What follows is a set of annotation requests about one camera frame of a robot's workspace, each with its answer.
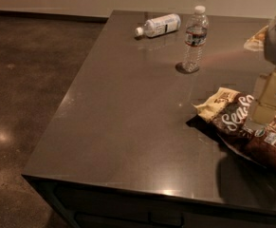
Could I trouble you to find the clear water bottle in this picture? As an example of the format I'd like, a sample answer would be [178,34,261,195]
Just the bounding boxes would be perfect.
[183,6,209,73]

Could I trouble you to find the white lying plastic bottle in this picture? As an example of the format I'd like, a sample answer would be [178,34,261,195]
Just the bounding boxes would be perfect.
[136,14,181,38]

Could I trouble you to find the yellow snack packet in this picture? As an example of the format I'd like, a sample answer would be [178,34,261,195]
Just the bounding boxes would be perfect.
[244,26,268,51]

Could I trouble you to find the brown sea salt snack bag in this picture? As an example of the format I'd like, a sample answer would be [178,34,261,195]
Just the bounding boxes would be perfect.
[195,87,276,172]

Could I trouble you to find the dark cabinet under counter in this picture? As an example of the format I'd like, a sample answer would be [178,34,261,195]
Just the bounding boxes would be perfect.
[23,174,276,228]

